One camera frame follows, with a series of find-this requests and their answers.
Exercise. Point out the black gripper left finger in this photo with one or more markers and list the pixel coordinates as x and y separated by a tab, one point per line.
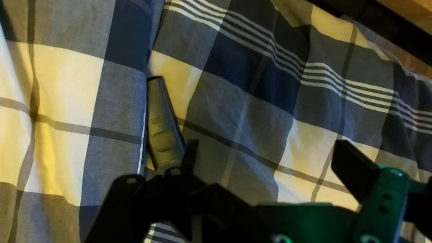
149	203

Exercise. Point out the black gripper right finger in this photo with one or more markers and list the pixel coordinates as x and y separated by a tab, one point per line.
383	198

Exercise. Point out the black remote control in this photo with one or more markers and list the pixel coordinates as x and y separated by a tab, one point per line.
163	126

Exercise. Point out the plaid duvet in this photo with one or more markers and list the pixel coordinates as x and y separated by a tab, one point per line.
252	113

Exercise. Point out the dark wooden bed frame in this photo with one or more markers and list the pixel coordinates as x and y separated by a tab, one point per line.
387	28

